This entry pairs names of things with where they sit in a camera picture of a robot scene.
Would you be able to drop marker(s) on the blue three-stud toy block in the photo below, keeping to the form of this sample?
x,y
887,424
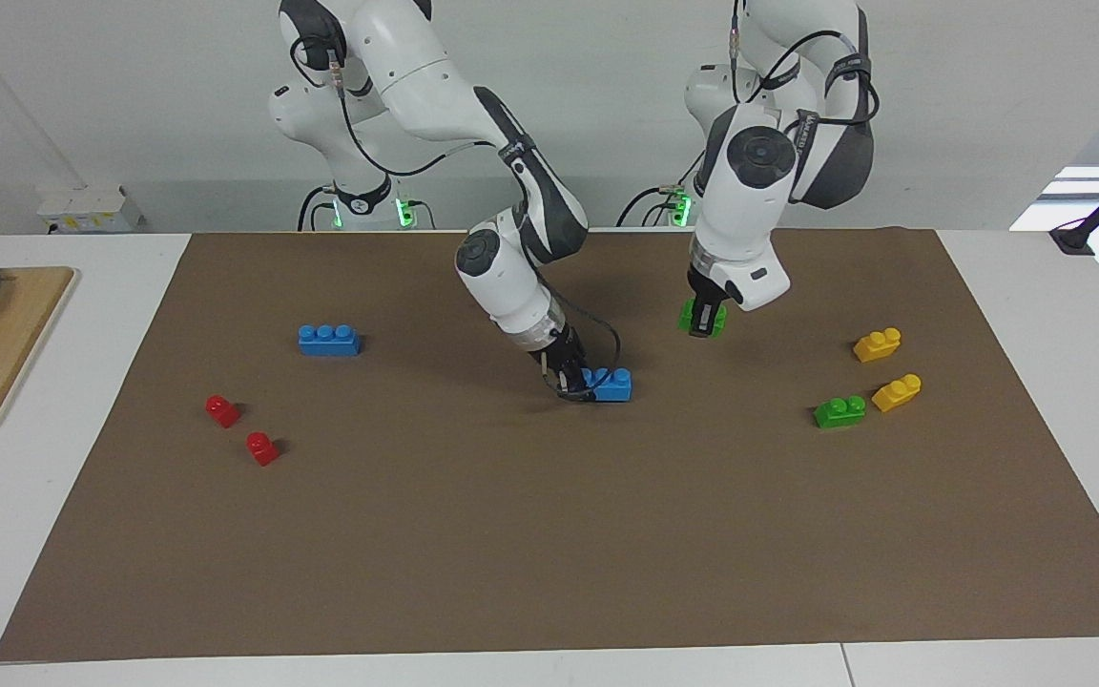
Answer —
x,y
614,386
329,342

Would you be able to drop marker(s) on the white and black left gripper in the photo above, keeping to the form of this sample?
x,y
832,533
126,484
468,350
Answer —
x,y
750,281

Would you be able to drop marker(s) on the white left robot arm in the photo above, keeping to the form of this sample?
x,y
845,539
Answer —
x,y
778,124

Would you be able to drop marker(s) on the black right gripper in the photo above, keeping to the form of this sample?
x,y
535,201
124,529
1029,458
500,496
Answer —
x,y
561,358

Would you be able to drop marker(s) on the yellow two-stud toy block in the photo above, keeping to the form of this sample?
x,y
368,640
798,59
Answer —
x,y
877,345
897,393

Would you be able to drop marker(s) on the red one-stud toy block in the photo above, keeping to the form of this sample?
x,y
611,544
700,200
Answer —
x,y
222,411
262,449

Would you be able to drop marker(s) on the green two-stud toy block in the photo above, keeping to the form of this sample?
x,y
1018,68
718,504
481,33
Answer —
x,y
719,320
839,412

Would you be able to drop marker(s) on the brown table mat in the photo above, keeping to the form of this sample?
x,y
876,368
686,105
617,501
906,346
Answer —
x,y
511,534

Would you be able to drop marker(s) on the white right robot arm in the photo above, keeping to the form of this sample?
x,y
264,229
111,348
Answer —
x,y
435,86

